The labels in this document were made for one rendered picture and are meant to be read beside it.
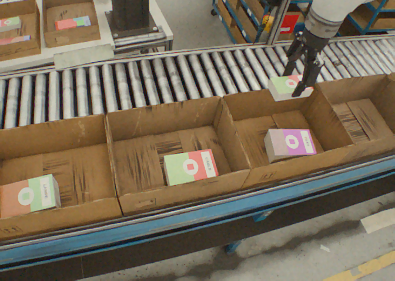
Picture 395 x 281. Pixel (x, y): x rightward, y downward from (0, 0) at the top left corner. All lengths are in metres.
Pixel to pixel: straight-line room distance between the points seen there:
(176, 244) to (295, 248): 0.99
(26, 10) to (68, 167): 1.17
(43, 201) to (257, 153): 0.74
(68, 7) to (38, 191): 1.28
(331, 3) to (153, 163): 0.72
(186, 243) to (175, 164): 0.38
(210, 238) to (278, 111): 0.58
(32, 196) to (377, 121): 1.38
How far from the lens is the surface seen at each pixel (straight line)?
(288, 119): 1.27
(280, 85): 0.98
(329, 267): 2.10
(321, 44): 0.87
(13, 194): 1.03
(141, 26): 1.76
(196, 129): 1.14
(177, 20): 3.18
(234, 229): 1.28
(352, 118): 1.44
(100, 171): 1.06
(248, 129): 1.18
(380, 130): 1.48
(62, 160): 1.11
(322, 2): 0.80
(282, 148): 1.09
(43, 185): 1.01
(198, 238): 1.24
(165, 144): 1.10
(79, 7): 1.99
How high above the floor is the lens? 1.81
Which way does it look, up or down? 55 degrees down
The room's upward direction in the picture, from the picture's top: 11 degrees clockwise
